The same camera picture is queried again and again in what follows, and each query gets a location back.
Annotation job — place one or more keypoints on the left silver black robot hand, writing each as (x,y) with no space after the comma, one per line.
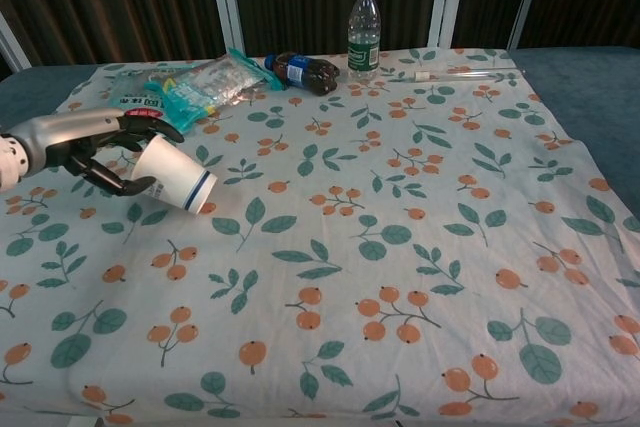
(75,139)

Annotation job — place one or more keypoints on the white paper cup blue band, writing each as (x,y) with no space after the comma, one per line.
(175,174)

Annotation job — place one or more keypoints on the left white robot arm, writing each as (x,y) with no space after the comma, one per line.
(10,162)

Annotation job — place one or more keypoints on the teal snack bag red circle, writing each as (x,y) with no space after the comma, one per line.
(145,99)

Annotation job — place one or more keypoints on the clear teal candy bag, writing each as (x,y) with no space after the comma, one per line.
(210,87)

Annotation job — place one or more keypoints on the small dark cola bottle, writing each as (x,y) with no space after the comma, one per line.
(302,72)

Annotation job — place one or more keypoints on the fruit print white tablecloth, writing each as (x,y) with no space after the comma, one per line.
(320,247)

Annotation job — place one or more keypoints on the clear water bottle green label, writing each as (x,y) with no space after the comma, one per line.
(364,37)

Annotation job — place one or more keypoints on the clear glass test tube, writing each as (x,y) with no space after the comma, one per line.
(465,74)

